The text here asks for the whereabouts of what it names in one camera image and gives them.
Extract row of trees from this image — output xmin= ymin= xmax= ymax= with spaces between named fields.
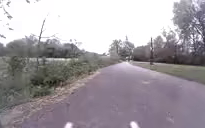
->
xmin=132 ymin=0 xmax=205 ymax=67

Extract distant cluster of trees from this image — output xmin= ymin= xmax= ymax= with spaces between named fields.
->
xmin=108 ymin=35 xmax=136 ymax=62

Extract grey asphalt path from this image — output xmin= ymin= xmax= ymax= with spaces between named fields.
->
xmin=17 ymin=61 xmax=205 ymax=128

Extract mown grass strip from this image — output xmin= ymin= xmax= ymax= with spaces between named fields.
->
xmin=131 ymin=61 xmax=205 ymax=88

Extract wild bushes beside path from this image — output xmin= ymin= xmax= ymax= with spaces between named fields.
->
xmin=0 ymin=52 xmax=121 ymax=111

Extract bare thin tree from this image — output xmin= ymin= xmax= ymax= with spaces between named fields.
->
xmin=35 ymin=17 xmax=48 ymax=68

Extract distant tree line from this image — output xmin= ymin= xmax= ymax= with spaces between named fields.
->
xmin=0 ymin=32 xmax=86 ymax=59

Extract dark pole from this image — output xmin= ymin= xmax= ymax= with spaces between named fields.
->
xmin=149 ymin=36 xmax=155 ymax=66

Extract dry leaf litter verge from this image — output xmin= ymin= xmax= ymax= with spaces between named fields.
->
xmin=0 ymin=70 xmax=101 ymax=128

